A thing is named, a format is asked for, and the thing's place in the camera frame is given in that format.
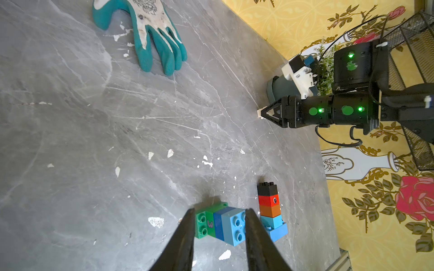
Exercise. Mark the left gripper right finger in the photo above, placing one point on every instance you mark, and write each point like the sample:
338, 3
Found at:
262, 254

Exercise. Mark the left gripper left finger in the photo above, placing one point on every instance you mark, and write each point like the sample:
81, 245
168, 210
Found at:
178, 254

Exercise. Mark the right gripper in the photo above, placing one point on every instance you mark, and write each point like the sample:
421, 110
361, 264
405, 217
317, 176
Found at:
359, 72

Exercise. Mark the white small brick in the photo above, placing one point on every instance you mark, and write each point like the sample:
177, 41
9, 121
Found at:
259, 113

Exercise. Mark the light blue 2x4 brick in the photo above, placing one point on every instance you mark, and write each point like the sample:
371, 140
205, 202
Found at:
277, 233

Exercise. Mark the teal 2x2 brick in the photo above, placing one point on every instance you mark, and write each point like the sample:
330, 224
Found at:
272, 222

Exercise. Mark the green 2x4 brick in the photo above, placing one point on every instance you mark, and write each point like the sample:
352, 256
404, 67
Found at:
200, 224

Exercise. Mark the light blue 2x2 brick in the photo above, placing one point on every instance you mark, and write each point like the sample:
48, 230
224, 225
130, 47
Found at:
233, 223

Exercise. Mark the green 2x2 brick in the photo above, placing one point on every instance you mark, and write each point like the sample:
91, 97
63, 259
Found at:
210, 216

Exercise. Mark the orange 2x2 brick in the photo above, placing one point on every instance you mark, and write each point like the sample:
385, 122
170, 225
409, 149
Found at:
270, 211

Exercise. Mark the dark blue 2x2 brick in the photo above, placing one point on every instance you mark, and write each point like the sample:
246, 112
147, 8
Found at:
218, 224

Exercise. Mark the red 2x2 brick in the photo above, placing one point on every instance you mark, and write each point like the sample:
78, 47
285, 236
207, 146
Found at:
269, 201

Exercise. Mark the black 2x2 brick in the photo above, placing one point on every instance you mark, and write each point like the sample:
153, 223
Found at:
267, 189

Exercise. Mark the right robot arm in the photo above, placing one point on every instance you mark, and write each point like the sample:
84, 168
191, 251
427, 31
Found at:
361, 96

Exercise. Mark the potted plant grey pot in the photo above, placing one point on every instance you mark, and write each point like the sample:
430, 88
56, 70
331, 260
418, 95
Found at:
322, 64

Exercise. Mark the green white work glove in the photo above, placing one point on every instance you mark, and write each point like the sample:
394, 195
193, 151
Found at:
151, 26

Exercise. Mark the aluminium front rail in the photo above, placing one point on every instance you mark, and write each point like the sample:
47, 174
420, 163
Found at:
343, 263

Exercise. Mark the black wire mesh basket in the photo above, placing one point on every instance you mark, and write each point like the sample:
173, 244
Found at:
411, 84

